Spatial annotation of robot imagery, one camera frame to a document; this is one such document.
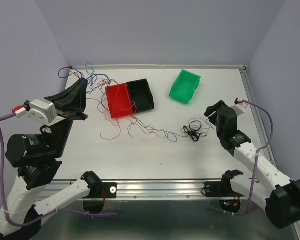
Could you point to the aluminium front rail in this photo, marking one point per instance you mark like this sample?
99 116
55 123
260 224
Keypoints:
155 190

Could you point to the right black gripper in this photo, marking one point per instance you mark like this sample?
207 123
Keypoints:
215 107

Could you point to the red plastic bin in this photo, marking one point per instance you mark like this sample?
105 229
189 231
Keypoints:
119 102

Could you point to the green plastic bin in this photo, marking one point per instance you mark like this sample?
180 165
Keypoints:
184 86

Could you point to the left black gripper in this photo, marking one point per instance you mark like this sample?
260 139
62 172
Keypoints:
74 98

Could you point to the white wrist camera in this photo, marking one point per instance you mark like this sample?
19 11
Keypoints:
240 108
42 111

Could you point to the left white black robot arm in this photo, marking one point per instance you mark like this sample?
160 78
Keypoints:
37 158

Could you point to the black plastic bin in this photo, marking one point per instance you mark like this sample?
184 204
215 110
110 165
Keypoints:
140 95

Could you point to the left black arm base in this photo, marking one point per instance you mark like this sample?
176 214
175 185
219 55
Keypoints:
99 189

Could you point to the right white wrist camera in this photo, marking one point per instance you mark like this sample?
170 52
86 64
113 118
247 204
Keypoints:
240 108

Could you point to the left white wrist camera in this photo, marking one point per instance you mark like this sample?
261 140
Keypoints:
42 111

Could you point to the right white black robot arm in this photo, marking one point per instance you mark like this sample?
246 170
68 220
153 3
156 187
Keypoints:
277 194

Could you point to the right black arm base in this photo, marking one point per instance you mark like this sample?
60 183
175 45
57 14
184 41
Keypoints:
221 188

